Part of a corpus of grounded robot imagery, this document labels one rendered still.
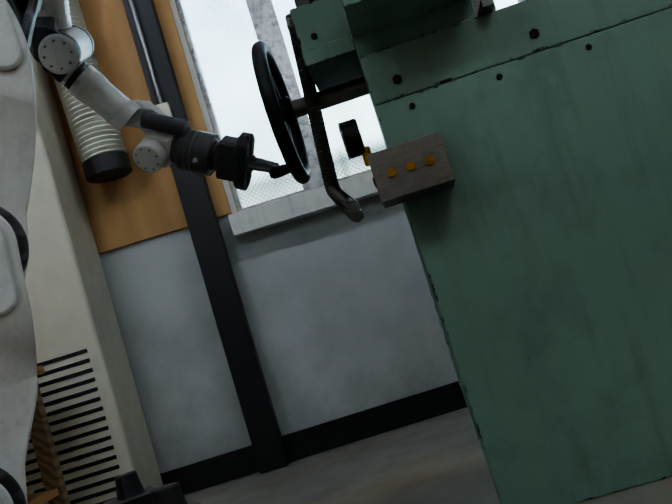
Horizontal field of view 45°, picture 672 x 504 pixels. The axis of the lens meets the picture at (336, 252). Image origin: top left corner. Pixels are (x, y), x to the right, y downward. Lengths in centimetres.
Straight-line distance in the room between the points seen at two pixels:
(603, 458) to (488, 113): 58
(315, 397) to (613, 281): 159
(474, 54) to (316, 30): 31
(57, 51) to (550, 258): 100
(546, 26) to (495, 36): 8
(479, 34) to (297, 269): 154
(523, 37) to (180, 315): 175
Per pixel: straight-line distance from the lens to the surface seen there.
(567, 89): 140
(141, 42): 293
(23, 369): 119
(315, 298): 278
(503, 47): 141
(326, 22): 155
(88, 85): 174
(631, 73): 143
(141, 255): 287
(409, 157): 128
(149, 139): 173
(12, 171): 125
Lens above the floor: 37
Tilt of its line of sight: 5 degrees up
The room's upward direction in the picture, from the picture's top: 17 degrees counter-clockwise
